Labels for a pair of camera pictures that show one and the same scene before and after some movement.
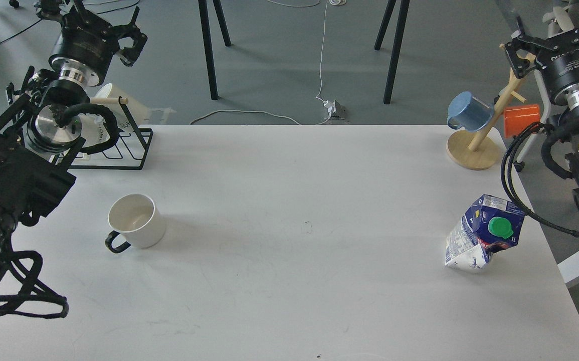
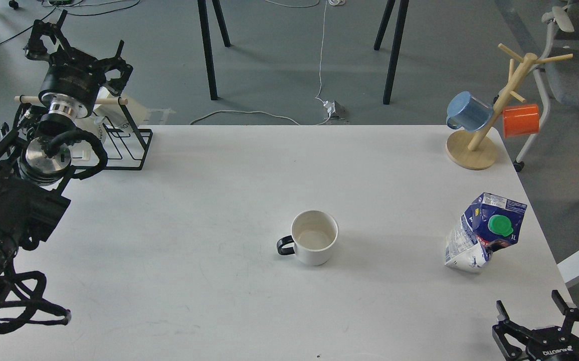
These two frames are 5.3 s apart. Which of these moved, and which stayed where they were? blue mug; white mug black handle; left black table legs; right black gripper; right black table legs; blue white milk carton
Moved: white mug black handle; right black gripper
Stayed: right black table legs; blue mug; blue white milk carton; left black table legs
